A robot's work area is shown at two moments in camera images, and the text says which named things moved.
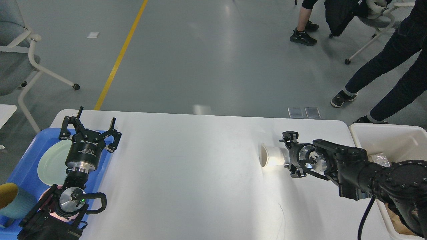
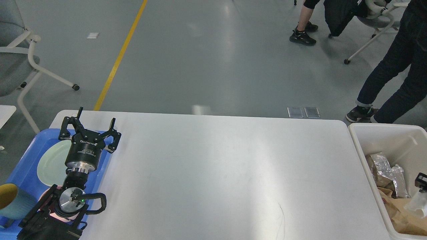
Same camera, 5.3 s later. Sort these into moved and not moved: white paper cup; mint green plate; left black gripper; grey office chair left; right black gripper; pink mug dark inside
Moved: right black gripper; white paper cup
Not moved: pink mug dark inside; mint green plate; left black gripper; grey office chair left
